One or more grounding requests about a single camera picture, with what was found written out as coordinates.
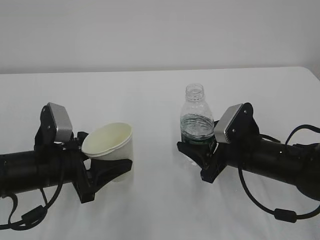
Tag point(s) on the white paper cup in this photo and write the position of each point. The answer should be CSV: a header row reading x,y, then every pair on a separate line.
x,y
111,142

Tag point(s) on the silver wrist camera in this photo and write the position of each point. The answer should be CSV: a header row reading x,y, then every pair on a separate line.
x,y
62,123
224,123

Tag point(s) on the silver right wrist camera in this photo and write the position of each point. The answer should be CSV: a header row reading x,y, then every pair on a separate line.
x,y
224,123

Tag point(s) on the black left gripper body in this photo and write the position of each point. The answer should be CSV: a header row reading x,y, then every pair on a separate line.
x,y
63,160

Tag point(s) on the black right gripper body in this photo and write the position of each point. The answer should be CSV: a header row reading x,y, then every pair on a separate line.
x,y
242,132

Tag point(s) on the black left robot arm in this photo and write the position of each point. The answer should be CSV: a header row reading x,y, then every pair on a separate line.
x,y
19,172

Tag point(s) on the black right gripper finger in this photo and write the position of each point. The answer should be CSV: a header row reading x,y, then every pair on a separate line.
x,y
199,153

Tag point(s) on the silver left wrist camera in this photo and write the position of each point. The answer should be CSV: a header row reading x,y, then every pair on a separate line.
x,y
62,123

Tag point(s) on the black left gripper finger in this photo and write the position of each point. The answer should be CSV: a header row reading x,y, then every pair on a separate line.
x,y
104,171
80,138

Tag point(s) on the clear green-label water bottle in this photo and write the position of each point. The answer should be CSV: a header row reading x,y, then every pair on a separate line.
x,y
196,118

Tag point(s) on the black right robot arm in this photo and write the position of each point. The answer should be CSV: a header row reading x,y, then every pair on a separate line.
x,y
297,165

